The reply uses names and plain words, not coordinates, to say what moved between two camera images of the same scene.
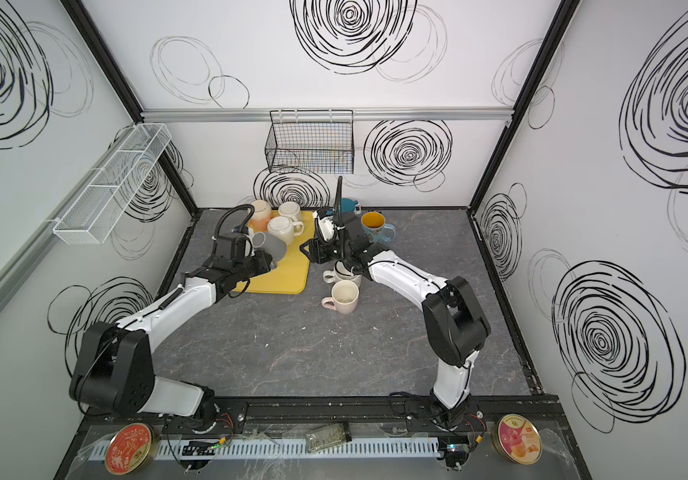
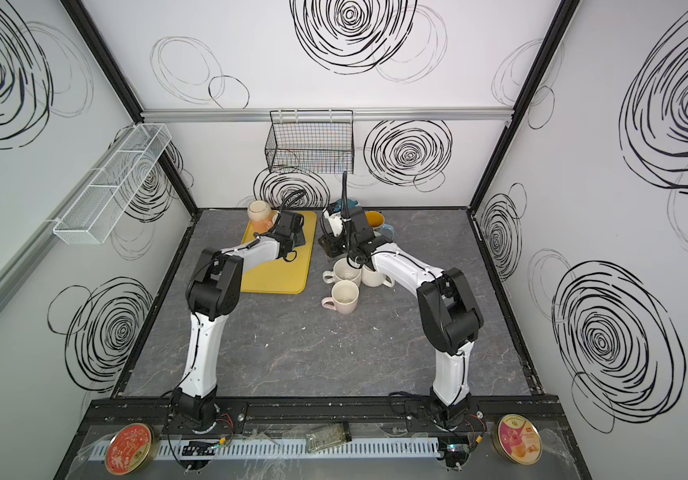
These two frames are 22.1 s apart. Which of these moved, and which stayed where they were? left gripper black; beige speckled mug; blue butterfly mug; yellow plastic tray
Moved: left gripper black
Stayed: beige speckled mug; blue butterfly mug; yellow plastic tray
